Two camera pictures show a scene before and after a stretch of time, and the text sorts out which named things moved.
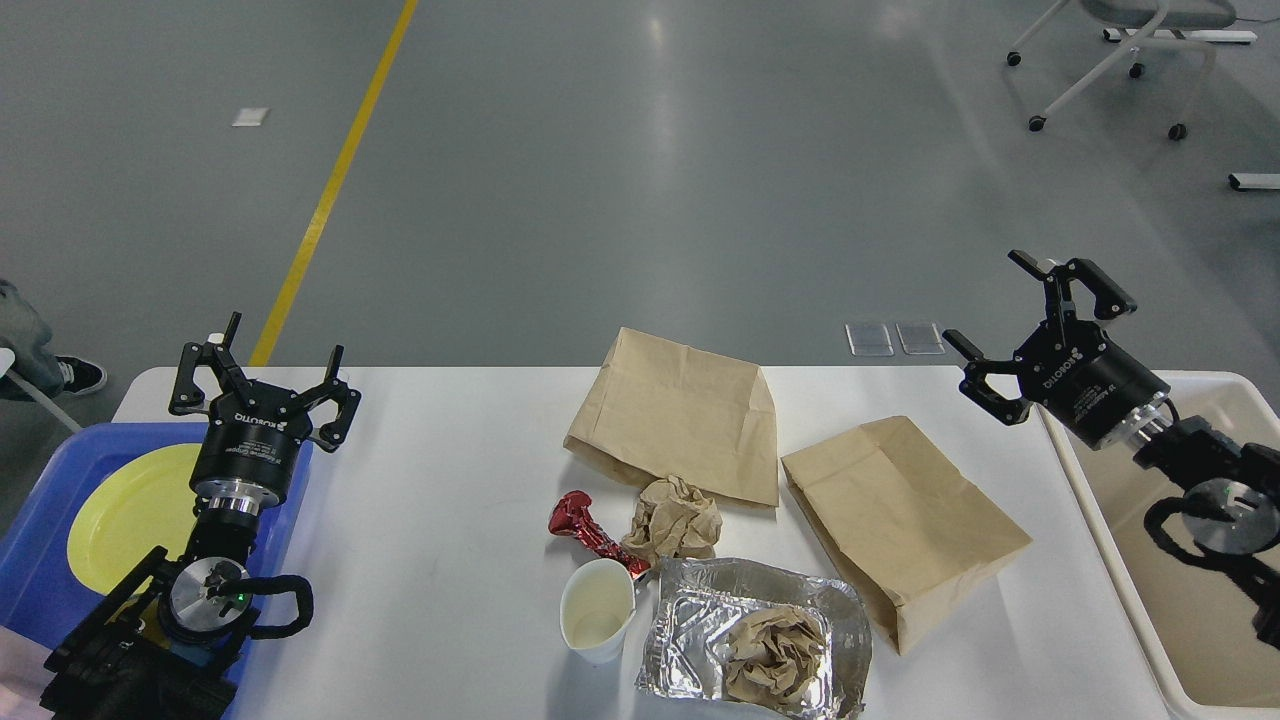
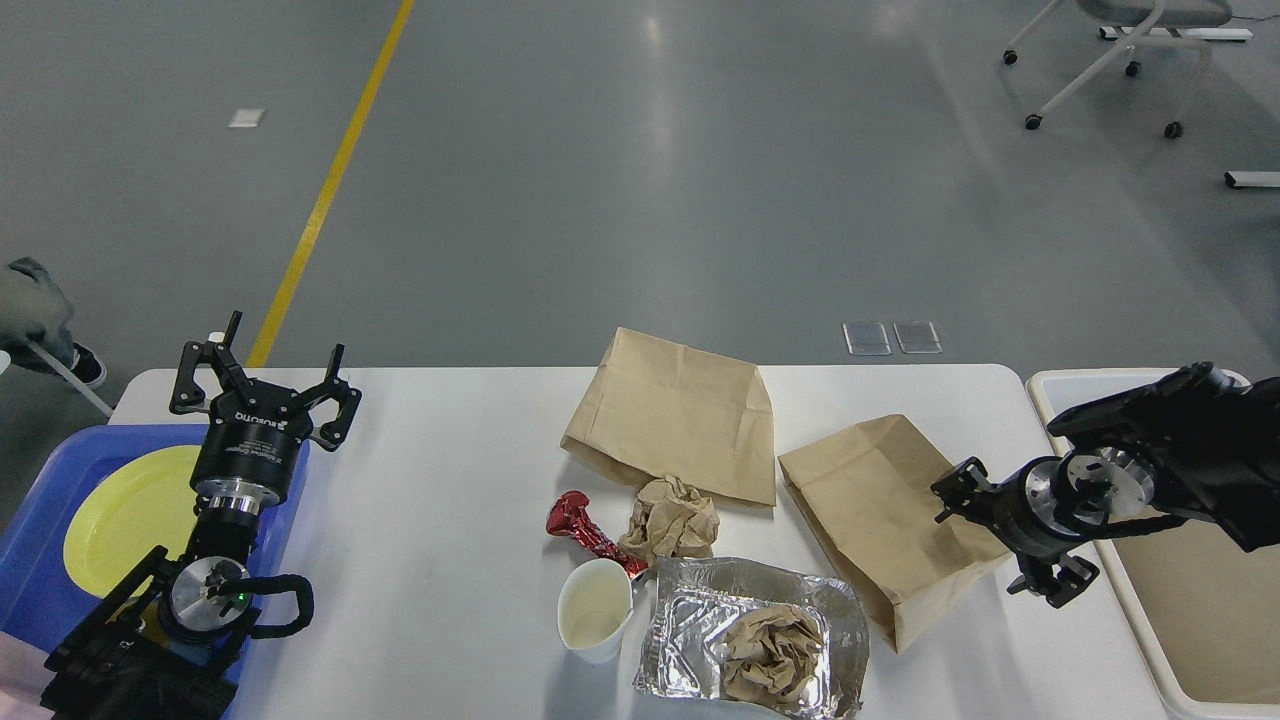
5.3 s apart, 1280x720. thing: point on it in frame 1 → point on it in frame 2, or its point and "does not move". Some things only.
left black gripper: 247,456 does not move
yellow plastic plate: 144,504 does not move
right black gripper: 1095,389 → 1024,507
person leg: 26,334 → 35,307
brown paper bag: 916,538 does not move
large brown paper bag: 657,409 does not move
